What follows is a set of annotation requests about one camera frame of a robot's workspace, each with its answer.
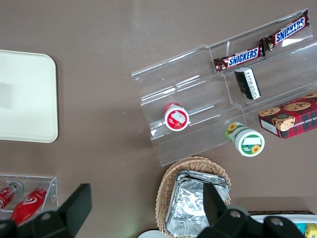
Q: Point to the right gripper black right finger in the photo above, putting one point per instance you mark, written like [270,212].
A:
[223,223]

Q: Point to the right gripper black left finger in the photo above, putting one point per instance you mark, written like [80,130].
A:
[71,210]

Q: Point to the light oval wicker basket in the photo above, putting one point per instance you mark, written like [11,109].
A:
[168,178]

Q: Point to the white rectangular snack tray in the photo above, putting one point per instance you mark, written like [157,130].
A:
[307,219]

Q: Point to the cream plastic serving tray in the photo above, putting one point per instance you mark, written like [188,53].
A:
[24,99]

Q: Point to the clear acrylic bottle rack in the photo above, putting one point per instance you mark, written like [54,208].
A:
[53,183]

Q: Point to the stacked aluminium foil trays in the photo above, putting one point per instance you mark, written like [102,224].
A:
[188,198]

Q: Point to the red cola bottle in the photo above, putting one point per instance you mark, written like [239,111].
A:
[27,203]
[6,196]

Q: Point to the teal snack packet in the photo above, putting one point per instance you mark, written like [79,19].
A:
[301,228]

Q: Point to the green sunflower cup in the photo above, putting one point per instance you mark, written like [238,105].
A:
[248,143]

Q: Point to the yellow snack packet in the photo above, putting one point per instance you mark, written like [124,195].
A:
[312,230]

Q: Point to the red lid strawberry cup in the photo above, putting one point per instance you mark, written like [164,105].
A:
[177,119]

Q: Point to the red tartan cookie box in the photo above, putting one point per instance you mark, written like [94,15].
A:
[292,116]

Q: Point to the small black chocolate box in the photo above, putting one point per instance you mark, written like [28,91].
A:
[247,84]

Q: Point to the clear acrylic stepped shelf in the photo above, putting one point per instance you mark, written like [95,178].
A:
[173,74]
[284,74]

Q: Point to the Snickers chocolate bar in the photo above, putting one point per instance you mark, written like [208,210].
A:
[289,31]
[242,57]

